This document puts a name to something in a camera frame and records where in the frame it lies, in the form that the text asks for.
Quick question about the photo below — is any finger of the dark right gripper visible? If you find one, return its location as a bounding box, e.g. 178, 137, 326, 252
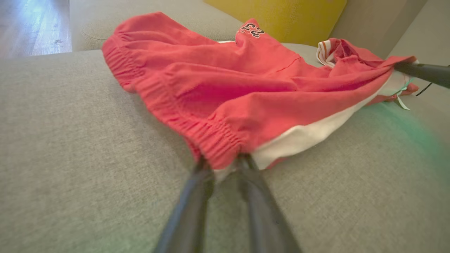
393, 62, 450, 89

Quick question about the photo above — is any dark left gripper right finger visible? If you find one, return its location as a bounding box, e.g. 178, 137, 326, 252
235, 154, 303, 253

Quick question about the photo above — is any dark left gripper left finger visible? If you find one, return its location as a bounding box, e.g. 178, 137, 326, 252
153, 157, 216, 253

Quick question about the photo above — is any red basketball jersey white trim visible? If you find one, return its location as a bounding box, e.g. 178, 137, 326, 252
316, 38, 420, 111

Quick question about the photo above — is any red shorts white side stripe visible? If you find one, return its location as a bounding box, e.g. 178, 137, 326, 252
101, 11, 419, 173

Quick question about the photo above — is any grey sofa backrest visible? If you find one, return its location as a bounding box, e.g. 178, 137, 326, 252
328, 0, 450, 106

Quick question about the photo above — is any yellow cushion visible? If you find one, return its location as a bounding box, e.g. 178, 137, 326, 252
203, 0, 348, 47

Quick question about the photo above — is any grey sofa cushion with seam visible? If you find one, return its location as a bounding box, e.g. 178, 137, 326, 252
69, 0, 244, 52

